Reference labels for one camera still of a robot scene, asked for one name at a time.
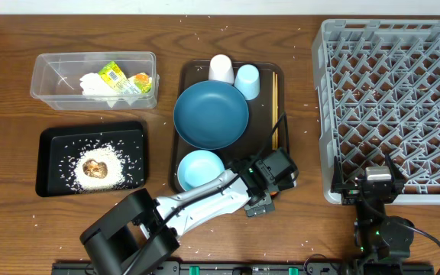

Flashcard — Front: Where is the black waste tray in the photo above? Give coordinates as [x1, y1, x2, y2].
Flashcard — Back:
[35, 121, 148, 197]

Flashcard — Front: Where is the white rice pile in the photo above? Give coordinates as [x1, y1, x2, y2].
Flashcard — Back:
[66, 144, 125, 193]

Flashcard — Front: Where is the light blue bowl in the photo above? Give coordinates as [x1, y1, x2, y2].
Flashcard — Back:
[176, 150, 225, 191]

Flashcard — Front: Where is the grey dishwasher rack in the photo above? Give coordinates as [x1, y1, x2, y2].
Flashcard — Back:
[312, 19, 440, 205]

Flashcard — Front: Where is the right black cable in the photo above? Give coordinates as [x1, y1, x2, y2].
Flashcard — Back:
[359, 190, 440, 275]

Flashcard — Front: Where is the golden brown food scrap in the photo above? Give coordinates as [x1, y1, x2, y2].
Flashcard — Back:
[82, 159, 108, 179]

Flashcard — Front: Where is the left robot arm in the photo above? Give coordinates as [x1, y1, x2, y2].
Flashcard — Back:
[79, 148, 299, 275]

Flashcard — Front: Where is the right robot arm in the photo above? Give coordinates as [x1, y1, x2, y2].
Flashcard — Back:
[331, 155, 414, 274]

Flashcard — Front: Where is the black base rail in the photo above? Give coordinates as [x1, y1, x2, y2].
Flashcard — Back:
[51, 261, 435, 275]

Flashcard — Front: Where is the wooden chopstick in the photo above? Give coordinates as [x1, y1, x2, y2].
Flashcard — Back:
[272, 71, 277, 150]
[272, 72, 278, 150]

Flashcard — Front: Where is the light blue plastic cup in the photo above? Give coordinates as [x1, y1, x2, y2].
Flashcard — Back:
[234, 64, 260, 101]

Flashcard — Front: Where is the dark blue plate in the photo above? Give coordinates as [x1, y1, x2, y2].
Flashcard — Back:
[173, 80, 249, 150]

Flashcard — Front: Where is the clear plastic bin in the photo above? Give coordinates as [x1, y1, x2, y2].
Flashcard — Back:
[31, 51, 159, 111]

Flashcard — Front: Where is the green snack wrapper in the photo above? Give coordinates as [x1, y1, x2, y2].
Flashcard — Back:
[98, 61, 152, 95]

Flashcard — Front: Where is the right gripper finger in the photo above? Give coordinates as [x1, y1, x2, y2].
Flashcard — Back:
[385, 154, 405, 183]
[332, 157, 344, 186]

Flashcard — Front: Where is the white napkin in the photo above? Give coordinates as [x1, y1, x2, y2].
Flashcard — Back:
[79, 73, 135, 108]

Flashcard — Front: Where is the white plastic cup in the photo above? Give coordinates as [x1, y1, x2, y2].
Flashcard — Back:
[209, 54, 235, 85]

